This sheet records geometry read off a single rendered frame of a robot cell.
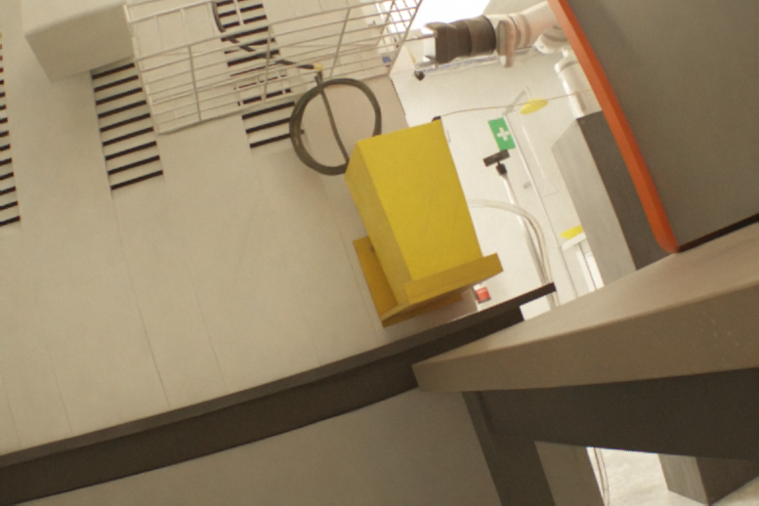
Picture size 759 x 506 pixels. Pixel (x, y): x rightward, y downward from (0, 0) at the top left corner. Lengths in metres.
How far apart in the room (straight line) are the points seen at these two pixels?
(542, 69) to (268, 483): 5.59
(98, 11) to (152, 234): 0.26
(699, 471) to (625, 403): 1.34
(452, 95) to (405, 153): 4.91
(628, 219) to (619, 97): 0.90
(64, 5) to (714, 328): 0.64
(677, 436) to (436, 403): 0.42
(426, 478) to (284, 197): 0.36
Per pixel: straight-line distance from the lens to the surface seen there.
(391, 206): 0.60
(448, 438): 0.71
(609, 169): 1.60
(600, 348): 0.30
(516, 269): 5.20
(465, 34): 1.11
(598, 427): 0.40
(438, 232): 0.61
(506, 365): 0.40
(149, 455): 0.70
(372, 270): 0.71
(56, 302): 0.74
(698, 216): 0.66
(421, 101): 5.41
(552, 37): 1.23
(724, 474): 1.74
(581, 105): 1.74
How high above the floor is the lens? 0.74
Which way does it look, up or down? 11 degrees up
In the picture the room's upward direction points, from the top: 20 degrees counter-clockwise
